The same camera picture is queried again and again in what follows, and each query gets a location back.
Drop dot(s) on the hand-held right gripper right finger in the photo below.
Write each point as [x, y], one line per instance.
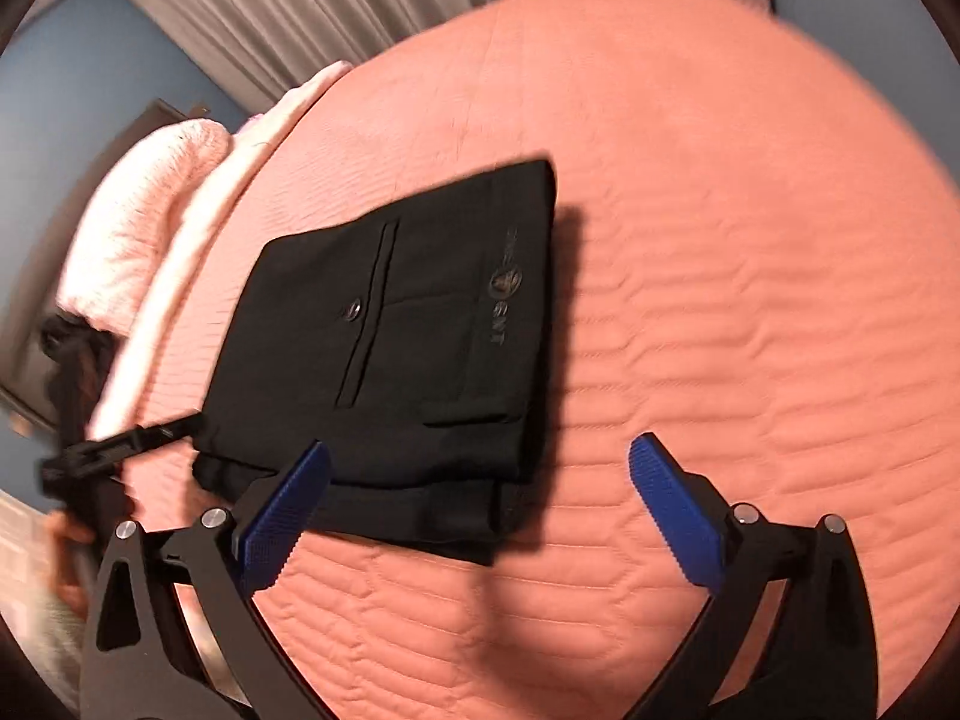
[675, 502]

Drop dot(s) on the black cloth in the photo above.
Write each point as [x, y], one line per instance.
[71, 360]

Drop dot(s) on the pink dotted pillow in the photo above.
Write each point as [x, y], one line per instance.
[142, 217]

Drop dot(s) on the grey padded headboard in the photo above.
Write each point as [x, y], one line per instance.
[45, 240]

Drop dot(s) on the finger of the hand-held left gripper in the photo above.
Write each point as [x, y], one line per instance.
[142, 436]

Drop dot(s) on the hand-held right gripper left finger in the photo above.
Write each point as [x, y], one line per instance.
[289, 502]

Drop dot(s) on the person's left hand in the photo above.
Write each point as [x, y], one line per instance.
[71, 540]

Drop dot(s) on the pink quilted bedspread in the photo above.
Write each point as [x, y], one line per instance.
[712, 240]

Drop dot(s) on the light pink blanket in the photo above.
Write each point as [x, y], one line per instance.
[225, 187]

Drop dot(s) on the black pants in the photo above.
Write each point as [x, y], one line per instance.
[420, 330]

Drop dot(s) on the grey curtain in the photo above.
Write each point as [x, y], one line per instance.
[360, 0]

